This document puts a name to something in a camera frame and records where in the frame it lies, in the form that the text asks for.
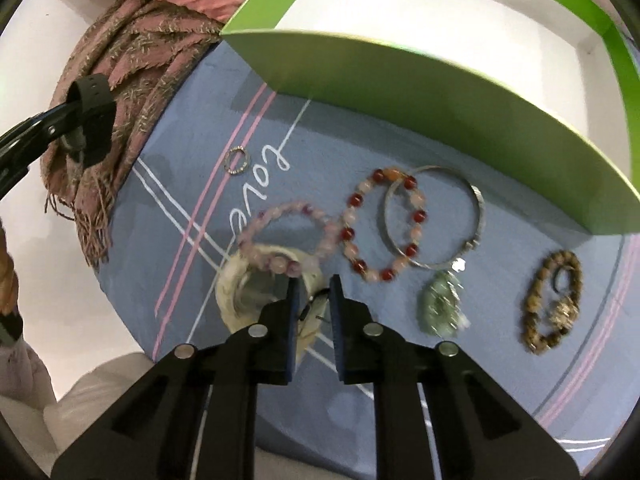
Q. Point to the pink fringed scarf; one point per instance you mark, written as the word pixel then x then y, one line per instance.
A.
pixel 135 60

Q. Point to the green white cardboard box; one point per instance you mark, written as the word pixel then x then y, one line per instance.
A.
pixel 400 100

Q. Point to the silver bangle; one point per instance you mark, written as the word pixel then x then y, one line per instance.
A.
pixel 481 205

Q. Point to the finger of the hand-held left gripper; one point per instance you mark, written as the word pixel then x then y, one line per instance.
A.
pixel 95 120

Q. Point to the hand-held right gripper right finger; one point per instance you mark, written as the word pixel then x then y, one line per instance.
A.
pixel 336 330

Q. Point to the person's left forearm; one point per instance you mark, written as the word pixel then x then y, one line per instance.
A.
pixel 25 375

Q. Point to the white cloth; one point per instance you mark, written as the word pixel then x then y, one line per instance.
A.
pixel 100 395

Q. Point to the green jade pendant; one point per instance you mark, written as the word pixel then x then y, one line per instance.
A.
pixel 440 310

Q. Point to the blue striped bedsheet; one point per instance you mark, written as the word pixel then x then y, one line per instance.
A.
pixel 200 110

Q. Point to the cream carved ornament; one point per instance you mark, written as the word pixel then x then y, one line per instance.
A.
pixel 230 300

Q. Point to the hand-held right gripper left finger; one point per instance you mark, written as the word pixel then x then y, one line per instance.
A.
pixel 293 330

